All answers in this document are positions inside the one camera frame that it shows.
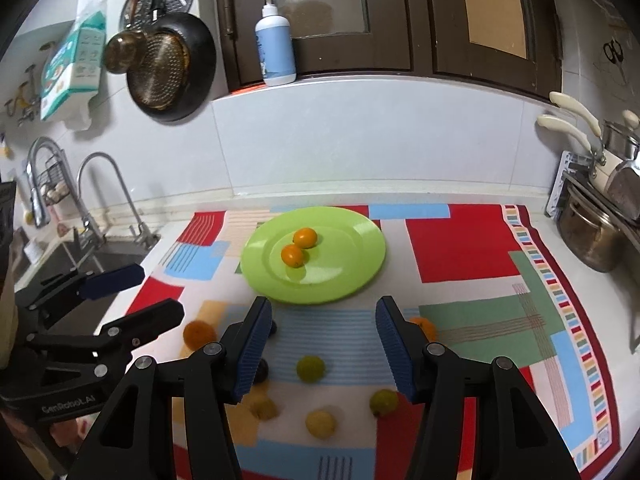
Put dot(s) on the brass perforated skimmer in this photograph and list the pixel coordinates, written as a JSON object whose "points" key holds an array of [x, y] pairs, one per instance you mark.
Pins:
{"points": [[160, 70]]}

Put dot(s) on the large orange with stem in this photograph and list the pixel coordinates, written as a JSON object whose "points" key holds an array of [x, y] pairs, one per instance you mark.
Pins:
{"points": [[426, 327]]}

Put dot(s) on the small orange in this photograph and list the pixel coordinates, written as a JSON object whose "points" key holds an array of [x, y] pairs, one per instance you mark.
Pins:
{"points": [[305, 237], [199, 334], [293, 256]]}

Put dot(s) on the person's left hand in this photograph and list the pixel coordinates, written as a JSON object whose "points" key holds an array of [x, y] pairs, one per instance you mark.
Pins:
{"points": [[75, 432]]}

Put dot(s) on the steel scoop ladle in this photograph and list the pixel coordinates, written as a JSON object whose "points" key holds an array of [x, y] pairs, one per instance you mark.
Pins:
{"points": [[625, 185]]}

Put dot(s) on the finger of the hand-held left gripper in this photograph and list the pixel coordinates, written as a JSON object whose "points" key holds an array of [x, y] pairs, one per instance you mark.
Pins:
{"points": [[114, 278], [150, 317]]}

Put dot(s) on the steel sink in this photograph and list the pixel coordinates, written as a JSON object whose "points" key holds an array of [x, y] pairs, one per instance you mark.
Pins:
{"points": [[55, 265]]}

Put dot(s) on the dark brown cabinet door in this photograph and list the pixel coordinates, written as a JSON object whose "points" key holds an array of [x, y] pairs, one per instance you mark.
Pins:
{"points": [[495, 20], [310, 15]]}

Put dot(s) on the spring pull-down faucet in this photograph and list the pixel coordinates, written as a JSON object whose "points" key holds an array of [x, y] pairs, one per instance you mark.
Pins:
{"points": [[36, 180]]}

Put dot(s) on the white blue pump bottle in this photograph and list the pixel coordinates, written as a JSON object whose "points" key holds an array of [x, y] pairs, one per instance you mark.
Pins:
{"points": [[274, 35]]}

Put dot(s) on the green plate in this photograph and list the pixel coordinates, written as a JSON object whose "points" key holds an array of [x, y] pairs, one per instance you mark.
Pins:
{"points": [[345, 255]]}

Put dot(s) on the white plastic dish rack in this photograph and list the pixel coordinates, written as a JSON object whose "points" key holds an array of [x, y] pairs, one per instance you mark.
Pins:
{"points": [[561, 180]]}

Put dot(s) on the brass ladle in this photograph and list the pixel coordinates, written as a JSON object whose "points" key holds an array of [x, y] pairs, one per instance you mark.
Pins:
{"points": [[122, 52]]}

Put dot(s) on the colourful patchwork mat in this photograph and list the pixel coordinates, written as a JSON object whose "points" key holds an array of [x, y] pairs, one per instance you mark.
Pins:
{"points": [[450, 250]]}

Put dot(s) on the black scissors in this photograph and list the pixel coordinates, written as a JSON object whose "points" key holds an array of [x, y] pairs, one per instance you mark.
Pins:
{"points": [[614, 52]]}

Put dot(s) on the wall hook rack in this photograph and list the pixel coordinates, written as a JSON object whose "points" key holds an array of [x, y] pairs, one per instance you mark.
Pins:
{"points": [[22, 100]]}

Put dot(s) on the black frying pan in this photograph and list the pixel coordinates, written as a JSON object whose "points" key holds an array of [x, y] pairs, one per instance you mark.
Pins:
{"points": [[197, 60]]}

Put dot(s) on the printed paper towel pack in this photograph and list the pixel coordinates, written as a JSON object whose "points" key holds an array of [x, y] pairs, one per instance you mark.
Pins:
{"points": [[70, 67]]}

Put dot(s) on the dark purple plum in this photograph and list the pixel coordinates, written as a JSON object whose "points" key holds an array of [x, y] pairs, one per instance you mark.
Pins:
{"points": [[262, 372]]}

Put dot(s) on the green round fruit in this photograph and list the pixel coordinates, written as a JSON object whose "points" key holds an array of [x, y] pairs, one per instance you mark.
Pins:
{"points": [[384, 402], [310, 369]]}

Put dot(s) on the yellow round fruit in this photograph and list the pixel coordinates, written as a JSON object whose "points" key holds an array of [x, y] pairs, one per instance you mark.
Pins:
{"points": [[264, 407], [320, 424]]}

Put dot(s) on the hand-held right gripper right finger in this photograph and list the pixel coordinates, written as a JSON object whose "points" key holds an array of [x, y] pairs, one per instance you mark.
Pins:
{"points": [[396, 350]]}

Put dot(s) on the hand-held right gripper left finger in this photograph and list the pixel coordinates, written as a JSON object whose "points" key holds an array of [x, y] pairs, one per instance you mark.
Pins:
{"points": [[250, 350]]}

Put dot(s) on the steel stockpot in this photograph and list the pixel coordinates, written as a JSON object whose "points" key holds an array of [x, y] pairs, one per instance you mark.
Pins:
{"points": [[587, 232]]}

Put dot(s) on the gooseneck steel faucet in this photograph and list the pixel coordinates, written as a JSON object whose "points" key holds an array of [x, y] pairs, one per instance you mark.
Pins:
{"points": [[117, 185]]}

